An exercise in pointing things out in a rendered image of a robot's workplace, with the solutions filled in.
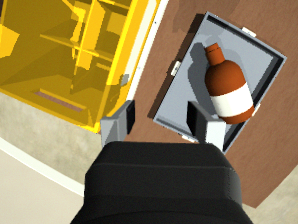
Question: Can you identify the brown glass bottle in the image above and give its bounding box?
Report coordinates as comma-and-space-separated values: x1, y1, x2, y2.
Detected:
204, 43, 255, 125

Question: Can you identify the yellow plastic crate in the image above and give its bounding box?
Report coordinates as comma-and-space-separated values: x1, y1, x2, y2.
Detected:
0, 0, 161, 133

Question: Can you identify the light grey rectangular tray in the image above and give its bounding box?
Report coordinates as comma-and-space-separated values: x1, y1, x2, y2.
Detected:
153, 11, 287, 155

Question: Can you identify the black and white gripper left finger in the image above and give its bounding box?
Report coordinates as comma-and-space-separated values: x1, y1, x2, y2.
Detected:
100, 100, 135, 149

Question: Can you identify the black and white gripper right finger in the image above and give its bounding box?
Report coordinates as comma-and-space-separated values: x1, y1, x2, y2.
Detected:
186, 101, 226, 152

